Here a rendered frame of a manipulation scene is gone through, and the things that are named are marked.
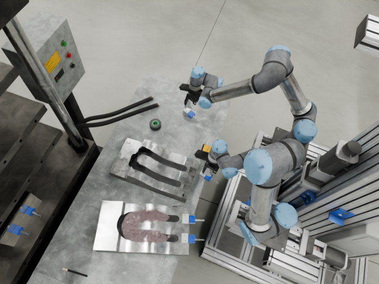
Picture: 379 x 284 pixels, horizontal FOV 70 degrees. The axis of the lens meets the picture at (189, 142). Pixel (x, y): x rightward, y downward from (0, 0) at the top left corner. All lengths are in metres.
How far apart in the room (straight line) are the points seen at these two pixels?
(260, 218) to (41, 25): 1.37
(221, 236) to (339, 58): 2.89
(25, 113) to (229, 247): 1.69
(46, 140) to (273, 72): 1.25
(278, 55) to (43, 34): 1.12
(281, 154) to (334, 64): 3.20
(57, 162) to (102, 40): 2.11
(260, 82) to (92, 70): 2.38
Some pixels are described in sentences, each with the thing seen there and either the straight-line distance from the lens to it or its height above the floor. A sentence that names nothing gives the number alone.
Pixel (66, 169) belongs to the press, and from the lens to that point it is 1.88.
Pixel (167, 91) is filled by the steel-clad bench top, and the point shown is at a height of 0.80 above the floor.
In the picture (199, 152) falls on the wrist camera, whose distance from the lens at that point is 1.53.
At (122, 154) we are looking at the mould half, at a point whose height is 0.86.
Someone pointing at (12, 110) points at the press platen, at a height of 1.29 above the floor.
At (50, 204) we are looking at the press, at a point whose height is 0.78.
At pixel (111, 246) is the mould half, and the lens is 1.56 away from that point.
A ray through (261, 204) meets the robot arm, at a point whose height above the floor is 1.43.
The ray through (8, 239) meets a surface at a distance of 1.76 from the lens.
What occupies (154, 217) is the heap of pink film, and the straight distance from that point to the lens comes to 1.56.
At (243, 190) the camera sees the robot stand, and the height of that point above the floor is 0.21.
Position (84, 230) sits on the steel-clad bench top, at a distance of 1.72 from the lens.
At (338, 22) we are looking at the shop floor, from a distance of 4.79.
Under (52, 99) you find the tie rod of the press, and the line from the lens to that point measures 1.44.
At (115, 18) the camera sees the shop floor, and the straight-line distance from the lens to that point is 3.96.
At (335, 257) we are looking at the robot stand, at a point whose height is 0.99.
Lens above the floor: 2.44
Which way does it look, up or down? 62 degrees down
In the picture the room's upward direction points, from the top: 12 degrees clockwise
